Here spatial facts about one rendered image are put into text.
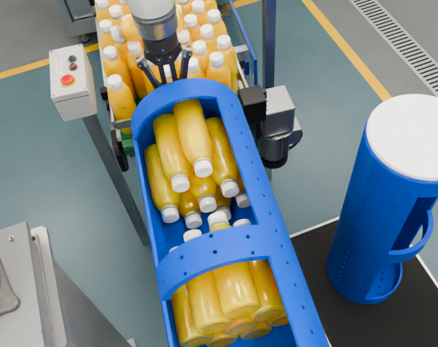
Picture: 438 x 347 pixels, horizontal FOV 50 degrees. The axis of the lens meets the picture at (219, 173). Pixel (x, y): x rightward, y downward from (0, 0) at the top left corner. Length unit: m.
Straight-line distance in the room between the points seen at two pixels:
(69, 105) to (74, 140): 1.38
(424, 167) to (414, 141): 0.08
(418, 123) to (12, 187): 2.06
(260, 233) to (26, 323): 0.51
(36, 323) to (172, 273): 0.32
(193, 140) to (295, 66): 1.95
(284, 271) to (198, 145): 0.34
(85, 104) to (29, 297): 0.57
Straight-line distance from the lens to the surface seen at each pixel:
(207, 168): 1.01
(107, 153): 1.67
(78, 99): 1.36
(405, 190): 1.24
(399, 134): 1.27
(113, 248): 2.30
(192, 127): 1.05
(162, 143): 1.10
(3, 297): 1.08
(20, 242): 1.15
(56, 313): 1.13
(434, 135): 1.29
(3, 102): 3.15
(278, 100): 1.55
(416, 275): 2.08
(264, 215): 0.90
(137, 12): 0.96
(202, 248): 0.84
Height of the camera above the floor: 1.99
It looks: 55 degrees down
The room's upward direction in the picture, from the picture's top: 8 degrees counter-clockwise
